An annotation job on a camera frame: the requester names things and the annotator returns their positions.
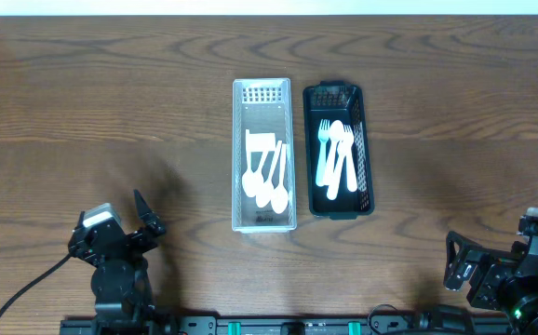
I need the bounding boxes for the clear plastic basket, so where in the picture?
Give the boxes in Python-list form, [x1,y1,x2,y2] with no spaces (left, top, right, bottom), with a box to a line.
[232,78,297,234]

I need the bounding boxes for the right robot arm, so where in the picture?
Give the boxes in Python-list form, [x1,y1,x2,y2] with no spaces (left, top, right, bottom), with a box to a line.
[443,214,538,334]

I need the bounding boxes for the pale green plastic fork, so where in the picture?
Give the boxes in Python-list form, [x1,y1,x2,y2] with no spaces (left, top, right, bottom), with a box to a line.
[316,119,330,187]

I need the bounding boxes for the white plastic fork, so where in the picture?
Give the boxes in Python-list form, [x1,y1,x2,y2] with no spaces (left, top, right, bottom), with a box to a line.
[327,141,347,200]
[343,125,357,193]

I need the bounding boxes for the white label sticker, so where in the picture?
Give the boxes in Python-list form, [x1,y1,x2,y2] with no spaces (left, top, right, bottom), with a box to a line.
[245,130,276,153]

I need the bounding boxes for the left black cable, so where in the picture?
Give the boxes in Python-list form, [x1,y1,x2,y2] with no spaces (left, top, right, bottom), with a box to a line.
[0,253,74,335]

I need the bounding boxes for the black plastic basket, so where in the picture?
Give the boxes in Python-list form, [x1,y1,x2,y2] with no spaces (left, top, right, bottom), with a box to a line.
[303,81,375,220]

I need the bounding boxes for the black mounting rail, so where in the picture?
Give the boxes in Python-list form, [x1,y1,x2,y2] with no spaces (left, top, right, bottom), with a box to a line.
[60,305,512,335]

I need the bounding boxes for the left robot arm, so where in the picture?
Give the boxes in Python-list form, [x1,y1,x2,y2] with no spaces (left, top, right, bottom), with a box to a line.
[68,190,166,323]

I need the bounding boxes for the white plastic spoon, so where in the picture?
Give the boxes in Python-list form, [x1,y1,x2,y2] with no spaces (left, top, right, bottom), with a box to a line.
[256,141,282,208]
[249,151,268,197]
[242,128,262,197]
[271,144,288,214]
[320,120,343,185]

